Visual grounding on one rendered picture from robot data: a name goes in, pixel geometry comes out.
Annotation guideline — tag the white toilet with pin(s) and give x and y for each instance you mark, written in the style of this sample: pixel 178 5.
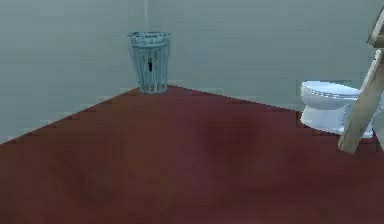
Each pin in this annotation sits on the white toilet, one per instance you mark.
pixel 325 100

